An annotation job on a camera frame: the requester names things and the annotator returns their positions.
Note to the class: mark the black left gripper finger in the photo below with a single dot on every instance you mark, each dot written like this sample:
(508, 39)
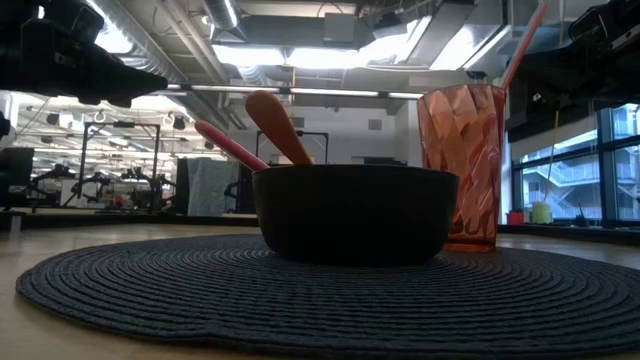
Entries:
(135, 80)

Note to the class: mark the orange faceted plastic tumbler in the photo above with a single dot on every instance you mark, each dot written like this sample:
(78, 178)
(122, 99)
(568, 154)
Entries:
(462, 165)

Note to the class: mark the red drinking straw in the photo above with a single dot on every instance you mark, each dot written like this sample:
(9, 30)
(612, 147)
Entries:
(525, 45)

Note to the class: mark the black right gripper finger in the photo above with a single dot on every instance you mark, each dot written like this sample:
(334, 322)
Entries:
(537, 75)

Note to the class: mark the dark round woven placemat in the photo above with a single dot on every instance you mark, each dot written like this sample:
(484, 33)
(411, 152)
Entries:
(200, 295)

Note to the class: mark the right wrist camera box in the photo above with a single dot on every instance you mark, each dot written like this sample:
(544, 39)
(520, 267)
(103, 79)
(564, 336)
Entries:
(605, 25)

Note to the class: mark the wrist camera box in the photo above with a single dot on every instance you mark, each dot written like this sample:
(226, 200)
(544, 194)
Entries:
(87, 22)
(605, 25)

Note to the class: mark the black metal rack frame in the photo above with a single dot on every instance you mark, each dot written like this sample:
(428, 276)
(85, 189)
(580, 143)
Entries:
(120, 125)

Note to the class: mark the small red cup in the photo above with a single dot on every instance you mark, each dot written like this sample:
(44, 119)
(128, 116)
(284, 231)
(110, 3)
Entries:
(515, 218)

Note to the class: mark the black bowl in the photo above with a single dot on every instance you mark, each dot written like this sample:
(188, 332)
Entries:
(355, 215)

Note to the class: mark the grey cloth cover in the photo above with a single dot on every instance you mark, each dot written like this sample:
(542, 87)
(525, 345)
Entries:
(207, 187)

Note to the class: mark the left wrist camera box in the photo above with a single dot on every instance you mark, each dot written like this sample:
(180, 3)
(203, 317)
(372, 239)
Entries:
(87, 22)

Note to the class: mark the small yellow-green cup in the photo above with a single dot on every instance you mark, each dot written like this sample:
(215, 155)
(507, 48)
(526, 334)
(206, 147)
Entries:
(541, 213)

